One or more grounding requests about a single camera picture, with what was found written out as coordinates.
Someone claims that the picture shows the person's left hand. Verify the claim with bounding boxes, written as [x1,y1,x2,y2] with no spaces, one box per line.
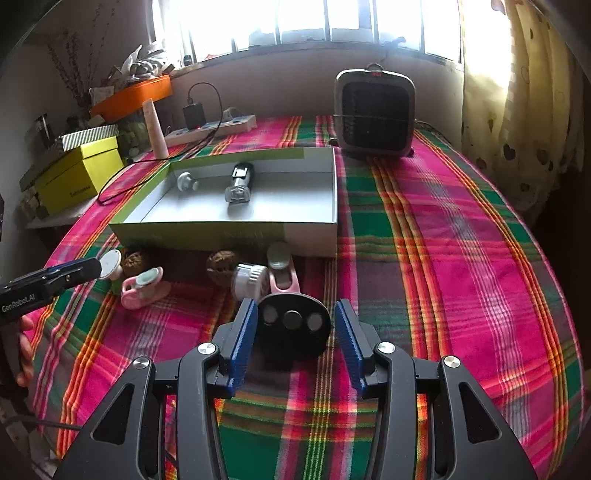
[15,318,36,388]

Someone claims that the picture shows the orange box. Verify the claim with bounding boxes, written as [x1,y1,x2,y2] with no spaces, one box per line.
[89,74,174,123]

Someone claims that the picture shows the black flashlight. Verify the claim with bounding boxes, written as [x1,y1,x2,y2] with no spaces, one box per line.
[224,161,256,205]

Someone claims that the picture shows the pink handheld tool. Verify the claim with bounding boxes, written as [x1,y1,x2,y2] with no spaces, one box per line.
[121,266,172,309]
[267,242,304,296]

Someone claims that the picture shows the green glass jar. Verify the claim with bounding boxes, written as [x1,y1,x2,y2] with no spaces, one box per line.
[117,116,151,158]

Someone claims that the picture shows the dried branches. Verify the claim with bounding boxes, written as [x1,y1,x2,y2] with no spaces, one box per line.
[45,33,89,110]

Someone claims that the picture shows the black charger cable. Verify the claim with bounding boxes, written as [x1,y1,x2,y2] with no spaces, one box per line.
[95,82,228,206]

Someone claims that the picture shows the plaid blanket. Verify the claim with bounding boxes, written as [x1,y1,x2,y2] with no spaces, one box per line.
[28,113,585,480]

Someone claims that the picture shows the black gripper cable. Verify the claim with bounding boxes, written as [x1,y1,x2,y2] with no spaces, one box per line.
[17,414,86,435]

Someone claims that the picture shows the white plastic jar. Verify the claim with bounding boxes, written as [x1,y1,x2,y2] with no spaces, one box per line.
[231,262,270,301]

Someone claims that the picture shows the green and white spool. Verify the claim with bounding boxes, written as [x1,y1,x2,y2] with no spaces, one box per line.
[95,249,124,296]

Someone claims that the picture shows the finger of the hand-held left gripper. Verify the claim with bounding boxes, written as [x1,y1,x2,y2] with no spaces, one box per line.
[43,257,103,292]

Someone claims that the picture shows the grey space heater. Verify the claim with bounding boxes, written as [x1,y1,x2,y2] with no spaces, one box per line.
[333,64,417,160]

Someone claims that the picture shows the black charger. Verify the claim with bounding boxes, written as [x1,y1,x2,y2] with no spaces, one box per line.
[183,103,206,130]

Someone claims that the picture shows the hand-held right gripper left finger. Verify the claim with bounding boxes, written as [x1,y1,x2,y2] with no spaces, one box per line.
[53,298,259,480]

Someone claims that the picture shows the black disc with round holes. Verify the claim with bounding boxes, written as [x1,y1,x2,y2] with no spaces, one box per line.
[256,295,333,361]

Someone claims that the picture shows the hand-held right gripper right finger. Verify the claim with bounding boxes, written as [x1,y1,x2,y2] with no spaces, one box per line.
[335,298,539,480]

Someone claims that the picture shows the green and white cardboard box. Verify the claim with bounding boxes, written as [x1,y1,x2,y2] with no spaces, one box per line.
[109,147,339,258]

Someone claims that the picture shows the pink cosmetic tube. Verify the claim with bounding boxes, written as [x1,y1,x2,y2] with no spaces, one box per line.
[143,99,170,160]

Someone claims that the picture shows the patterned yellow curtain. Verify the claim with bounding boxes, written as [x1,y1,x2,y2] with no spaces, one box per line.
[461,0,591,214]

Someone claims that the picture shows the yellow cardboard box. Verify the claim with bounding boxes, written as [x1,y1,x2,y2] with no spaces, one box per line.
[20,136,126,216]

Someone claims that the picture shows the green striped box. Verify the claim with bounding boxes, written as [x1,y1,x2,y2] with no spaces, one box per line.
[54,123,120,151]

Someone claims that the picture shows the brown walnut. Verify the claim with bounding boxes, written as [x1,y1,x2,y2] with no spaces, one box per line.
[206,250,239,287]
[121,249,154,278]

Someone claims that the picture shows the white side table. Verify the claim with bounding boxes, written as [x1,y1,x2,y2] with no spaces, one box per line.
[25,198,100,230]

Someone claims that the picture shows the pale dried flowers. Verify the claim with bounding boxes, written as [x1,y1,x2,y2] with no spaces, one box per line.
[108,43,175,86]

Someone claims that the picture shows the white power strip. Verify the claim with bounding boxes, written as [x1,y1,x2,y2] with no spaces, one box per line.
[164,114,258,148]

